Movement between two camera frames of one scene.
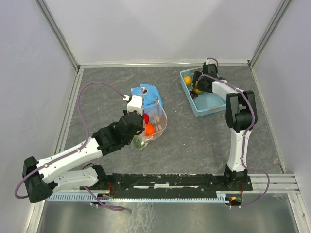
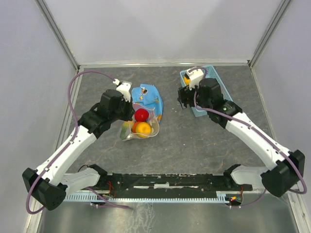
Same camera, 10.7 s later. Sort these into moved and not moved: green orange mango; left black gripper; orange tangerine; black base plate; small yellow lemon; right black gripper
Moved: left black gripper; right black gripper; green orange mango; orange tangerine
Not moved: small yellow lemon; black base plate
